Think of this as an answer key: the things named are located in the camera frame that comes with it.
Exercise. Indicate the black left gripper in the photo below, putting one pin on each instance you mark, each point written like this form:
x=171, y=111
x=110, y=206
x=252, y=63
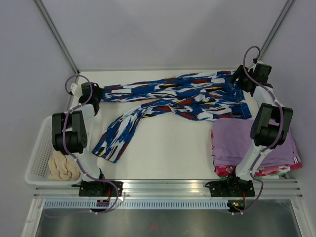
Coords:
x=99, y=92

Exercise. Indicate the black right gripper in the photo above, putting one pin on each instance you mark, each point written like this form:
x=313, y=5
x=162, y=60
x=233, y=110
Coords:
x=240, y=71

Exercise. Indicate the blue patterned trousers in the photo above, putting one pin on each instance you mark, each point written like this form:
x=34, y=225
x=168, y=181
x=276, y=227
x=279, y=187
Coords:
x=195, y=96

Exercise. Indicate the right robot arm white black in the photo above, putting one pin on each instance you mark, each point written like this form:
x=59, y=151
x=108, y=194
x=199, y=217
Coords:
x=271, y=124

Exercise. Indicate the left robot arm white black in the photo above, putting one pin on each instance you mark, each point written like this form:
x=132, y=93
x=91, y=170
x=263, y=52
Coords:
x=70, y=133

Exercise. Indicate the pink patterned folded trousers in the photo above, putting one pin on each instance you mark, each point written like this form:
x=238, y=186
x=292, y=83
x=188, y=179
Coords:
x=223, y=171

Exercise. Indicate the cream crumpled garment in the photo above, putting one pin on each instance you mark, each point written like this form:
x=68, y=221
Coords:
x=62, y=168

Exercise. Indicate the white perforated plastic basket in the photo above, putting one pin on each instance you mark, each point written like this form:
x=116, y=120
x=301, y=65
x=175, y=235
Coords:
x=38, y=171

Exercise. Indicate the right aluminium frame post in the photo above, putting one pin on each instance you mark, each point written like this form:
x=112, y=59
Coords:
x=276, y=26

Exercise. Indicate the aluminium frame post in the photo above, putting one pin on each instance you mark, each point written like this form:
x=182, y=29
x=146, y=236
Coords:
x=276, y=26
x=55, y=33

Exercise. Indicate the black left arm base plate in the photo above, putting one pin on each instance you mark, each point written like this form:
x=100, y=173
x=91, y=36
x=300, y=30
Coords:
x=100, y=189

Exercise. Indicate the left aluminium frame post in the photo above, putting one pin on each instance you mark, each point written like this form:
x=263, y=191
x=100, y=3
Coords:
x=55, y=33

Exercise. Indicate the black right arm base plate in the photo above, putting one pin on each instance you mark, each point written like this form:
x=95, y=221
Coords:
x=231, y=188

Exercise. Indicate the white slotted cable duct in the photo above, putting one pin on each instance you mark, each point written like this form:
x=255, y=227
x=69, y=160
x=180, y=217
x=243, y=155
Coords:
x=144, y=204

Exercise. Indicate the aluminium mounting rail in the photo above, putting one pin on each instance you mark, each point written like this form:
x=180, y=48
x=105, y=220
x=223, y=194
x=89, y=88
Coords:
x=176, y=189

